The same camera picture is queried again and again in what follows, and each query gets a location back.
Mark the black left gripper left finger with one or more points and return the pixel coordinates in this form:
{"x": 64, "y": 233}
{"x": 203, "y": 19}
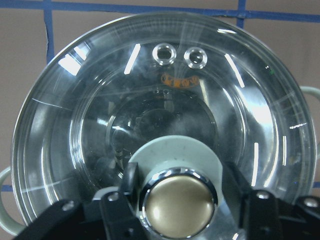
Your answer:
{"x": 109, "y": 216}

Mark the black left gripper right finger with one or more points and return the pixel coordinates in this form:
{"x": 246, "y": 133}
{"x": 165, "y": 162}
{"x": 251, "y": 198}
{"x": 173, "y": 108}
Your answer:
{"x": 265, "y": 217}

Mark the glass pot lid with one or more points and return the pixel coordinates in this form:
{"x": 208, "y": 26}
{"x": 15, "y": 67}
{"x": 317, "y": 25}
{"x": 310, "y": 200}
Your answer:
{"x": 179, "y": 94}

